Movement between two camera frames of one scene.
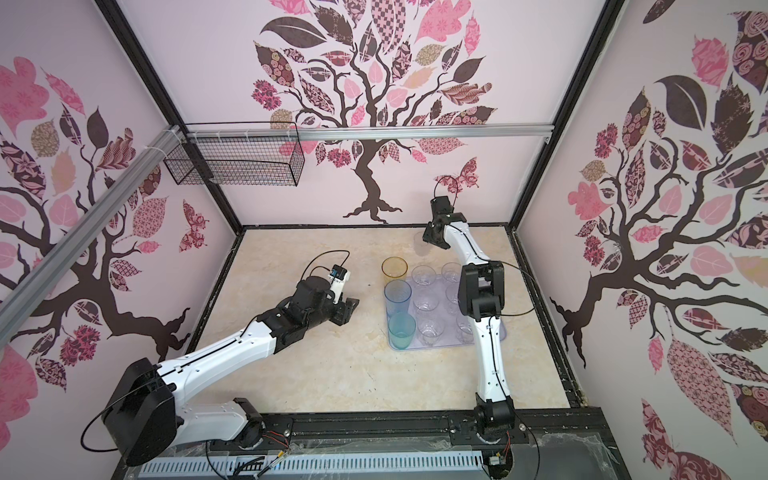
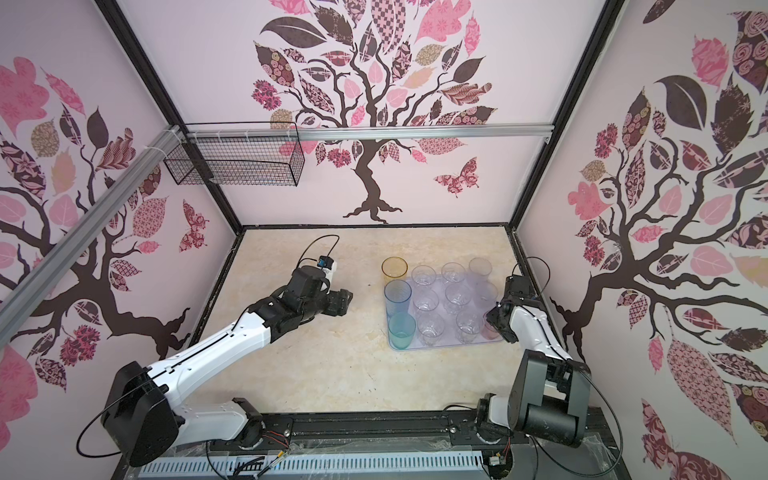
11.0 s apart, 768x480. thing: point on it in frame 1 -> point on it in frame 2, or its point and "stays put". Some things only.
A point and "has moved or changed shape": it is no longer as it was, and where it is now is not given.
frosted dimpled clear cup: x=421 y=247 has moved or changed shape
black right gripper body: x=429 y=235 -> x=494 y=314
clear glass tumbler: x=451 y=295 stays put
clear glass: x=423 y=275 stays put
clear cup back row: x=465 y=330 stays put
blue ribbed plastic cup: x=397 y=295 stays put
